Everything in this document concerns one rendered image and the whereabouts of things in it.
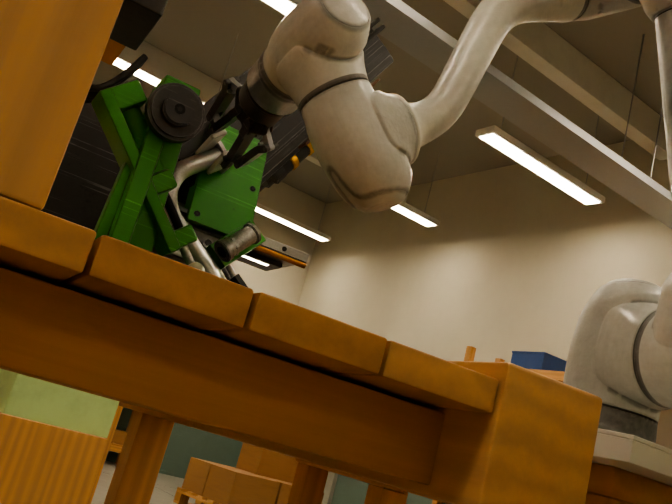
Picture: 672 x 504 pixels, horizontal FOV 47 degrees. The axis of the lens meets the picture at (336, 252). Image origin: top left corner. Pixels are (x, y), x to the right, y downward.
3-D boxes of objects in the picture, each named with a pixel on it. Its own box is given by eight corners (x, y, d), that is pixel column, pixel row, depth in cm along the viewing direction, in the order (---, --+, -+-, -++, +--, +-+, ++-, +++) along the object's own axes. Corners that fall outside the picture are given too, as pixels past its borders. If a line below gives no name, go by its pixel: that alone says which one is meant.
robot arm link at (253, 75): (297, 36, 112) (278, 58, 117) (250, 49, 107) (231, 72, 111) (328, 90, 112) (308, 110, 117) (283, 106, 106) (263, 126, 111)
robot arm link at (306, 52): (245, 40, 107) (281, 124, 105) (300, -31, 94) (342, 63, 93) (306, 35, 113) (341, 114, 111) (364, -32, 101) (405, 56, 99)
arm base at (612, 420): (582, 446, 140) (589, 416, 141) (686, 468, 120) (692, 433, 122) (506, 420, 133) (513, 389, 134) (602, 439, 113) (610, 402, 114)
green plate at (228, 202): (228, 259, 138) (249, 163, 148) (249, 242, 132) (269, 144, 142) (169, 236, 133) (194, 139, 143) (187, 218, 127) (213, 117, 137)
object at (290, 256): (272, 275, 166) (276, 261, 167) (305, 268, 152) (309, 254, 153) (96, 208, 150) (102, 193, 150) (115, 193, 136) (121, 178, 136)
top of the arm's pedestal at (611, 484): (578, 500, 144) (582, 478, 145) (745, 539, 117) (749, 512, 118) (451, 461, 129) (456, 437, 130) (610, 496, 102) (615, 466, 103)
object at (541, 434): (166, 419, 211) (183, 365, 215) (581, 539, 80) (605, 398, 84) (117, 405, 205) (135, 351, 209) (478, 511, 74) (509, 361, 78)
